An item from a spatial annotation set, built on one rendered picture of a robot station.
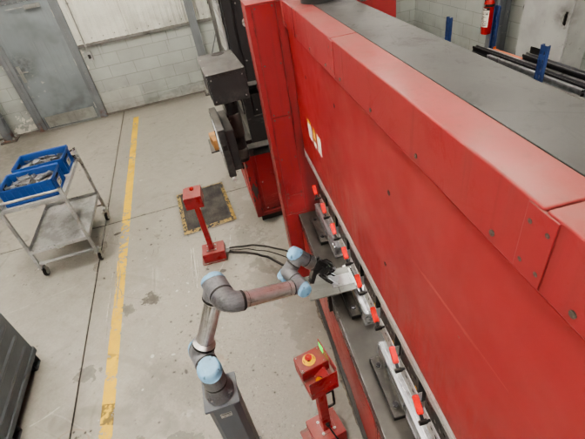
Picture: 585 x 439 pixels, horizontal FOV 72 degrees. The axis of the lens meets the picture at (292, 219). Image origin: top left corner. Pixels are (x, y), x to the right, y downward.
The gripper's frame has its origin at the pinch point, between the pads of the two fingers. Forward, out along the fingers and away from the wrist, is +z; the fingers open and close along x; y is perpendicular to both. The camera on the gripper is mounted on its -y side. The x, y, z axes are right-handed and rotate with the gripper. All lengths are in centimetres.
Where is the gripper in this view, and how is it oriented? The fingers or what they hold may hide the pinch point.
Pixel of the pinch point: (335, 280)
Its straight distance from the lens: 228.5
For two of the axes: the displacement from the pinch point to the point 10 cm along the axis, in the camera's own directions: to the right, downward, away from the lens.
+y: 6.5, -6.7, -3.5
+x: -1.8, -5.8, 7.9
